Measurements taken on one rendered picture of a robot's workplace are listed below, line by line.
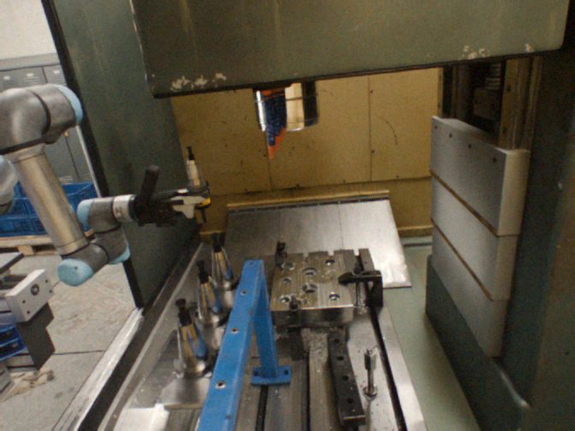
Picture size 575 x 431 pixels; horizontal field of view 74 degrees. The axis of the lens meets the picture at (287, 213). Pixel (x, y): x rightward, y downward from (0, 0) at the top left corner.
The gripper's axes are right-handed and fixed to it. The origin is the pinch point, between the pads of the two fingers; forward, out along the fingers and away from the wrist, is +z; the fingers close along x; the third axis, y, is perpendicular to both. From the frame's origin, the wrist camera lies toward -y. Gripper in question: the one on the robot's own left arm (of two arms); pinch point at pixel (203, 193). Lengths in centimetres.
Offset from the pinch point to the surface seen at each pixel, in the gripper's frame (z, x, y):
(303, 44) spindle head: 31, 32, -33
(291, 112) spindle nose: 26.9, 7.7, -19.9
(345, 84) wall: 49, -101, -15
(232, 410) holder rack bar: 18, 62, 9
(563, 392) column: 79, 35, 41
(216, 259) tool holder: 10.1, 32.3, 3.2
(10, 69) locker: -329, -389, -56
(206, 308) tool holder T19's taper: 10.4, 43.7, 6.2
